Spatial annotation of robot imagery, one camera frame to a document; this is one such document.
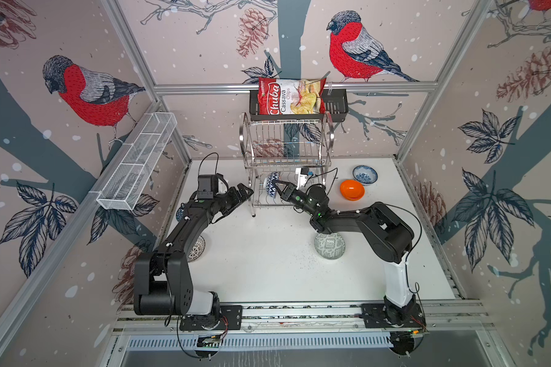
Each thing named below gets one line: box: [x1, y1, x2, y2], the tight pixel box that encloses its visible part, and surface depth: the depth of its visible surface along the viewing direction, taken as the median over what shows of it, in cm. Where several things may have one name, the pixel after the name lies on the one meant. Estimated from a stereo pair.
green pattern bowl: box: [314, 232, 346, 260], surface depth 90 cm
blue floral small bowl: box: [352, 165, 379, 186], surface depth 113 cm
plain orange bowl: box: [339, 179, 366, 202], surface depth 106 cm
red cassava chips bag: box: [257, 76, 327, 116], surface depth 90 cm
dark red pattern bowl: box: [187, 235, 206, 263], surface depth 89 cm
